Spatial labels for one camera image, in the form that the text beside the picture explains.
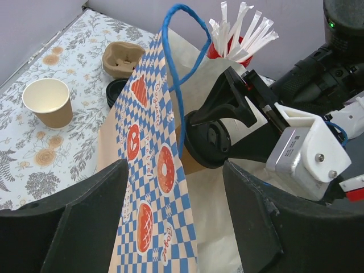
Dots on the brown paper coffee cup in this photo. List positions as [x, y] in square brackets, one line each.
[190, 165]

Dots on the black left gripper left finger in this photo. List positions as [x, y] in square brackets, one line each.
[73, 230]

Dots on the blue checkered paper bag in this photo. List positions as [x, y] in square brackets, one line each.
[169, 222]

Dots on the red plastic cup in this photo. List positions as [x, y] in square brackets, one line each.
[212, 53]

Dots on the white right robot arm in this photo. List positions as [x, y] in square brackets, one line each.
[268, 115]

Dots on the brown cardboard cup carrier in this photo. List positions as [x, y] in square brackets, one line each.
[120, 59]

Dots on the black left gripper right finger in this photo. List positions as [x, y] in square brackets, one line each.
[278, 232]

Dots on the floral table mat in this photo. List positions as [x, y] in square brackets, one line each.
[37, 161]

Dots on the black plastic cup lid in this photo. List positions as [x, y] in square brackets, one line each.
[208, 143]

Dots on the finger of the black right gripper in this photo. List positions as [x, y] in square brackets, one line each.
[225, 100]
[256, 146]

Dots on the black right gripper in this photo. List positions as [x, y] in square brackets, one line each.
[327, 82]

